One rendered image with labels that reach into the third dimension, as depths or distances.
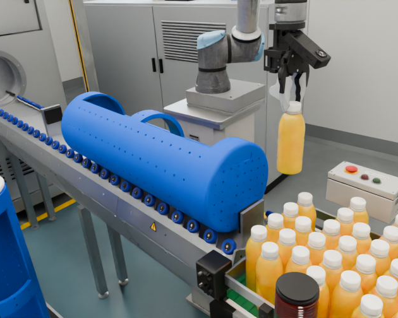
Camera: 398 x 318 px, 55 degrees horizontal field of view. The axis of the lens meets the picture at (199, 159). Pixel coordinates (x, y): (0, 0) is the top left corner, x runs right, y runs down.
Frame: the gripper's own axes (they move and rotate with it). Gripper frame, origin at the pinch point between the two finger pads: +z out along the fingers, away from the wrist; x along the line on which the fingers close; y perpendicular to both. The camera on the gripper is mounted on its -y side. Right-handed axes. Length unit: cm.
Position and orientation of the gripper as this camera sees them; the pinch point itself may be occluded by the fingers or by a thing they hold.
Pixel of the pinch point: (293, 105)
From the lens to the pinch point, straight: 101.7
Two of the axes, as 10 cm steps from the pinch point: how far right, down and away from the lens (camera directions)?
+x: -8.0, 2.8, -5.3
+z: 0.5, 9.2, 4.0
